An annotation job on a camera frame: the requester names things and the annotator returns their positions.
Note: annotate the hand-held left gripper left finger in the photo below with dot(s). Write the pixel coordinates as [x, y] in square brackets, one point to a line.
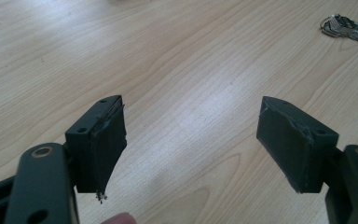
[96, 149]

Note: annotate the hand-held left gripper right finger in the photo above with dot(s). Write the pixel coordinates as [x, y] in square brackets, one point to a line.
[289, 146]

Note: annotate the bunch of metal keys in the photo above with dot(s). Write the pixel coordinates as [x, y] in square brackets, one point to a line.
[346, 28]

